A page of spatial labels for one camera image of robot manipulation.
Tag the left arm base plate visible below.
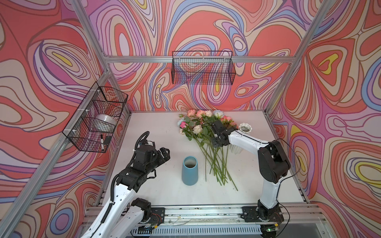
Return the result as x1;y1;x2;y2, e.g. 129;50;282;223
139;207;165;227

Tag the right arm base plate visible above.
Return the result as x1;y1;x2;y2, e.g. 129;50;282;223
240;206;284;223

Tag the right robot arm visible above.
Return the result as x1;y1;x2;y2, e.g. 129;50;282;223
211;121;291;220

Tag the black wire basket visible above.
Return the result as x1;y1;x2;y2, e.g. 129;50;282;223
63;82;128;153
171;50;236;85

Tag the black wire basket back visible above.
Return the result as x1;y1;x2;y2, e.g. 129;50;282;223
171;50;236;85

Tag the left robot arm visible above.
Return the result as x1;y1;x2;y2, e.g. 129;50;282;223
82;131;170;238

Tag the black marker in basket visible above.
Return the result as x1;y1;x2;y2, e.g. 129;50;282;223
100;134;105;152

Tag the bunch of artificial flowers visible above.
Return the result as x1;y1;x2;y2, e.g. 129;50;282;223
177;109;238;189

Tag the black wire basket left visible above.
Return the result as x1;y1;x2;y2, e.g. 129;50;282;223
63;82;128;153

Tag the white ribbed vase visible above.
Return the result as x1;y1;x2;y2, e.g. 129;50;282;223
228;123;252;155

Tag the teal cylindrical vase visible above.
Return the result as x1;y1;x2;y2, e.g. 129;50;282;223
182;156;198;186

